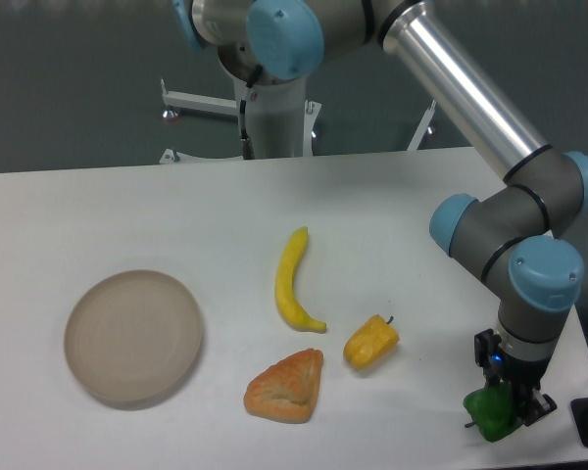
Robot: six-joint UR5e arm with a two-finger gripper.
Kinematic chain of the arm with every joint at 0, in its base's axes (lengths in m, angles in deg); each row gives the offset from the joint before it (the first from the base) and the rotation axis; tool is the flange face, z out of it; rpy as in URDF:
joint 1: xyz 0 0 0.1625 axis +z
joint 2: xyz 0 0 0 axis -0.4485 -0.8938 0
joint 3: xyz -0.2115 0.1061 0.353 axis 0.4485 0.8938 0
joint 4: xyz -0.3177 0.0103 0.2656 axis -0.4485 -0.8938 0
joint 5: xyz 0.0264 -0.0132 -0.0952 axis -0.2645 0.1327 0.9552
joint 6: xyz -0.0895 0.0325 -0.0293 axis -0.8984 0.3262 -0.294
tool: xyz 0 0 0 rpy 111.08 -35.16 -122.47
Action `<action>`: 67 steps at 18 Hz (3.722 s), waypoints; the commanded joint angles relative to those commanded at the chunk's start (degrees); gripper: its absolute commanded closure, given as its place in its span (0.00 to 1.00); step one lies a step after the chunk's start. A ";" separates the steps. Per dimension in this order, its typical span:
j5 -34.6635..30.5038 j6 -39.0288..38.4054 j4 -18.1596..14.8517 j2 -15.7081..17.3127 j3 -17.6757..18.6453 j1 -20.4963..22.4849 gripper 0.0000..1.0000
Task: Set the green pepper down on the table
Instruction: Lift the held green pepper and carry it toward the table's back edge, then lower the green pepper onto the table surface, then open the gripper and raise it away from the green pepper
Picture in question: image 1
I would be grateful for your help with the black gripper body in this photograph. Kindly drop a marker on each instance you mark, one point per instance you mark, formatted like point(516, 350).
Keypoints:
point(517, 362)

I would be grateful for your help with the green toy pepper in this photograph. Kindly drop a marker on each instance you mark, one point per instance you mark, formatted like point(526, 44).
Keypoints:
point(492, 411)

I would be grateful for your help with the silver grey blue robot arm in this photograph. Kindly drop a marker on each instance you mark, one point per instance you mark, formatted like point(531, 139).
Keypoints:
point(516, 243)

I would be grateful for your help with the yellow toy pepper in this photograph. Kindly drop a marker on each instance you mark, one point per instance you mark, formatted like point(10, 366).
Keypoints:
point(372, 341)

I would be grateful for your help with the toy croissant pastry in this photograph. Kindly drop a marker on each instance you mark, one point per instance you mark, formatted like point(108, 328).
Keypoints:
point(287, 391)

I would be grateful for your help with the yellow toy banana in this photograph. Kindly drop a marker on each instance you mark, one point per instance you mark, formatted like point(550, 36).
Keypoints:
point(288, 306)

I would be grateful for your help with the beige round plate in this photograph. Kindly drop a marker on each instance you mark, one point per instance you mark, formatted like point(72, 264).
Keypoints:
point(133, 339)

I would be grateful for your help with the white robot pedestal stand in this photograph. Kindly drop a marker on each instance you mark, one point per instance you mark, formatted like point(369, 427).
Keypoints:
point(365, 102)

